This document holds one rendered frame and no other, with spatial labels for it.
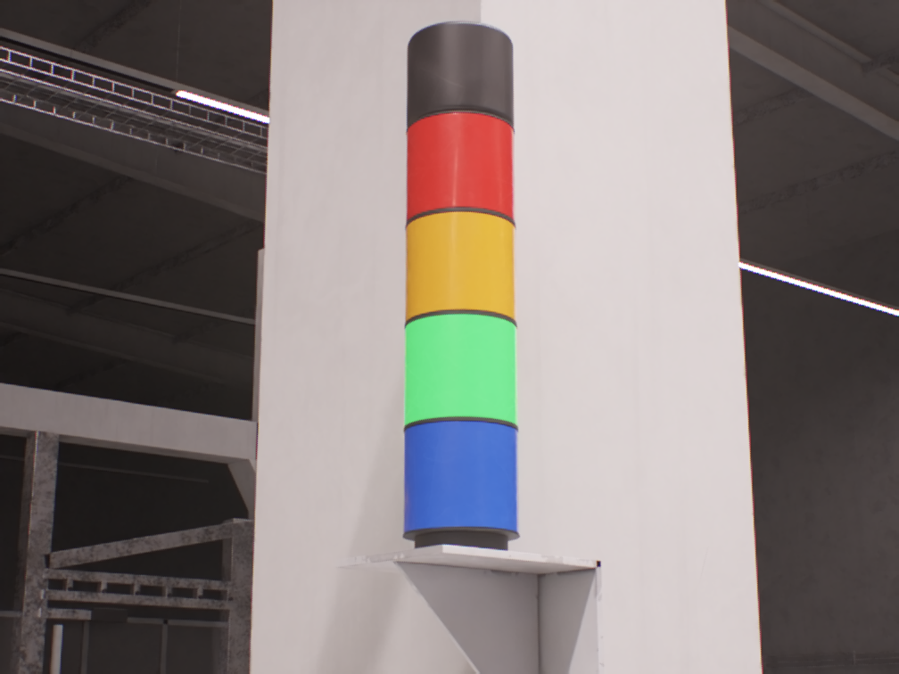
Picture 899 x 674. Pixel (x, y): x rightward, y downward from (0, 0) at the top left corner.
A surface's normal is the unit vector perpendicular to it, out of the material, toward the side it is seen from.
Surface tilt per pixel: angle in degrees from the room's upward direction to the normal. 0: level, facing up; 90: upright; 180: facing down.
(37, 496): 90
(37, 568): 90
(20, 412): 90
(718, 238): 90
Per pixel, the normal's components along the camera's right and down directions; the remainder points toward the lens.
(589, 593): -0.77, -0.17
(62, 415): 0.64, -0.20
